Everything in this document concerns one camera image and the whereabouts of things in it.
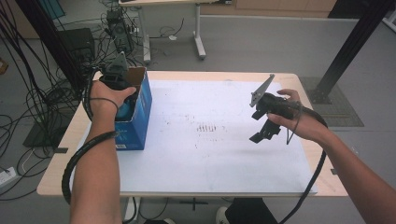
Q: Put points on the person's leg in black trousers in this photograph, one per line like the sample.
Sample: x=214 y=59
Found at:
x=249 y=213

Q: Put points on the person's white shoe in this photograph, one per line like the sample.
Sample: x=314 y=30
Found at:
x=221 y=216

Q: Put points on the black flat base plate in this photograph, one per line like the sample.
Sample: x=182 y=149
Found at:
x=40 y=135

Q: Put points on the blue cardboard box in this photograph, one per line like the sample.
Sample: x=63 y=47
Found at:
x=137 y=130

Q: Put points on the person's left hand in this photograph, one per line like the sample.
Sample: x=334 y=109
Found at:
x=106 y=99

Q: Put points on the white table leg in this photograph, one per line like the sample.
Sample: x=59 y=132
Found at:
x=130 y=210

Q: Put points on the white paper sheet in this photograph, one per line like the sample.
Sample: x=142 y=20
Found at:
x=205 y=165

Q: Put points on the black tape strip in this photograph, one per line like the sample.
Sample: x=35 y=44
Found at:
x=61 y=150
x=333 y=171

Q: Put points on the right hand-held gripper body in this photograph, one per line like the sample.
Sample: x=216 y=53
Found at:
x=275 y=104

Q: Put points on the white power strip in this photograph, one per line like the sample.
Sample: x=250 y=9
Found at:
x=6 y=176

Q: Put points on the person's right hand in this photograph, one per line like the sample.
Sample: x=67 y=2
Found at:
x=306 y=124

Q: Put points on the white desk with metal legs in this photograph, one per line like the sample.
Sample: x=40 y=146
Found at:
x=199 y=40

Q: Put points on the computer tower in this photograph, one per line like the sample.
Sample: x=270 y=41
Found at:
x=120 y=31

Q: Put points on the dark metal frame post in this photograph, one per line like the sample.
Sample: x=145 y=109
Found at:
x=348 y=53
x=49 y=34

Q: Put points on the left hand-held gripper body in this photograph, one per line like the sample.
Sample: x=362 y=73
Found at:
x=116 y=77

